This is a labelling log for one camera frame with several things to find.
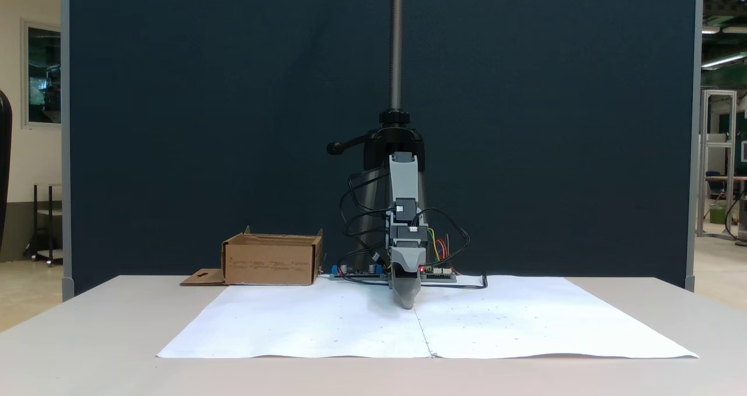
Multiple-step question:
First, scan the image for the blue circuit board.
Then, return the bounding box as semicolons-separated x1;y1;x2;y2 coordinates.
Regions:
328;264;388;282

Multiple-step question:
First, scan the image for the aluminium profile frame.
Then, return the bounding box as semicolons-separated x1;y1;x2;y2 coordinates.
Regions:
697;90;737;240

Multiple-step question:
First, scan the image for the long black power cable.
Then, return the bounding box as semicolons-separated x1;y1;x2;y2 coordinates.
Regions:
420;272;488;290

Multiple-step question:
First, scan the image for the black rounded chair back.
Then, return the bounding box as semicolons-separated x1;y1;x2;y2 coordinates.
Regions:
0;90;13;251

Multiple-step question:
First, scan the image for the coloured jumper wire bundle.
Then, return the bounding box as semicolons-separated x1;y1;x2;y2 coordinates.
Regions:
428;227;453;266

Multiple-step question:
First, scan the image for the grey fixed wedge gripper finger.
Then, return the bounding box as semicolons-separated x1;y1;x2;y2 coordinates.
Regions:
389;261;425;310

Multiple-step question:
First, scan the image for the white paper sheet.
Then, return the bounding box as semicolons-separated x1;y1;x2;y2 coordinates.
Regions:
156;279;434;359
409;275;699;359

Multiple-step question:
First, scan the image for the green circuit board, red LED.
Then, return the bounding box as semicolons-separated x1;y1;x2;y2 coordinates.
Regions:
419;264;458;283

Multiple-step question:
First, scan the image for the black metal cart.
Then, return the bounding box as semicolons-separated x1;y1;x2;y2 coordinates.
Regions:
25;183;63;267

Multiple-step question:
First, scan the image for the dark blue partition panel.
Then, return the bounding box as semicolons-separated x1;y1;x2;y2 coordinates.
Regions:
61;0;704;302

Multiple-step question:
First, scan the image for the brown cardboard box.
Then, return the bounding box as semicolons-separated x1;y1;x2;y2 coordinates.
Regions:
180;226;324;287

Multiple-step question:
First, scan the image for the ceiling strip light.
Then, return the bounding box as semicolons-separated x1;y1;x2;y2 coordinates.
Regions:
702;52;747;70

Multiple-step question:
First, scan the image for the framed wall window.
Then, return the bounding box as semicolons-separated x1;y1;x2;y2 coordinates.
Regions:
22;20;62;129

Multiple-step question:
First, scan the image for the black tripod with metal column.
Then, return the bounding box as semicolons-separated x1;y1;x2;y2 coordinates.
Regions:
326;0;427;271

